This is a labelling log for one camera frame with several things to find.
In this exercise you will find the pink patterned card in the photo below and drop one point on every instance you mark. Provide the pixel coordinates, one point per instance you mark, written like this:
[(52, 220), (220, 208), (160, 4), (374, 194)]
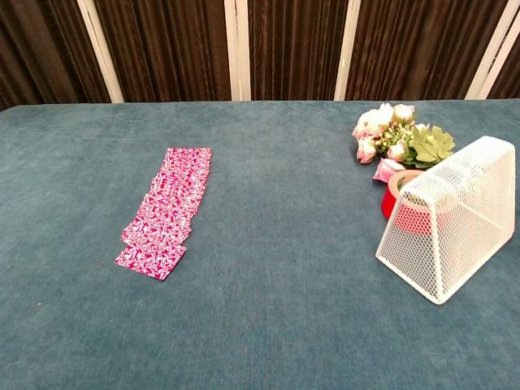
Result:
[(156, 233), (150, 263)]

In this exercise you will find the teal felt table cover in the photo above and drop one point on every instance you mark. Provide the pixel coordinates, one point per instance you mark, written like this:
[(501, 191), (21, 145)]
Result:
[(260, 284)]

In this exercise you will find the red tape roll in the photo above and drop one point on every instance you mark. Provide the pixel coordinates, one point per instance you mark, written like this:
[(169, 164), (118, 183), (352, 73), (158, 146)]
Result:
[(389, 199)]

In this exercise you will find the artificial pink flower bouquet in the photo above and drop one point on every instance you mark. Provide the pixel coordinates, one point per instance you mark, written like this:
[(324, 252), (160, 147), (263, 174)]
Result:
[(390, 136)]

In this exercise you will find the dark brown curtain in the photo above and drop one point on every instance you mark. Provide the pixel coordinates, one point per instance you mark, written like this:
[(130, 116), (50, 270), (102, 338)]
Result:
[(170, 44)]

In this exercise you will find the white frame post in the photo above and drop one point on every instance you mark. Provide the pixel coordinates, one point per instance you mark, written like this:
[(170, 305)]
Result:
[(99, 48), (347, 48), (237, 48), (493, 53)]

